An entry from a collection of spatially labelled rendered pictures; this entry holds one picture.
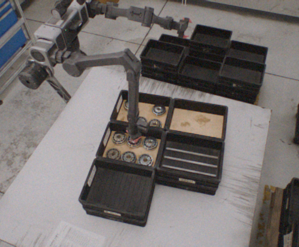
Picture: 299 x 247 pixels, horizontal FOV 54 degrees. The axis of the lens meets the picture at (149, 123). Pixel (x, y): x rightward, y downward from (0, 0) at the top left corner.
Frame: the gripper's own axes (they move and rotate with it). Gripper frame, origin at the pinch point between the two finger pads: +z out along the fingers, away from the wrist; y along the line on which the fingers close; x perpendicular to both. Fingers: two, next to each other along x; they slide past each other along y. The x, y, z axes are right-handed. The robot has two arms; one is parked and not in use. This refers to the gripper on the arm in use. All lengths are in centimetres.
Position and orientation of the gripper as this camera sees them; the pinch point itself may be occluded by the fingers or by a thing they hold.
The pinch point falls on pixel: (133, 138)
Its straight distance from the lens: 201.6
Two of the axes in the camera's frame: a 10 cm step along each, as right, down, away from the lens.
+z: -0.1, 5.7, 8.2
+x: -8.6, 4.1, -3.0
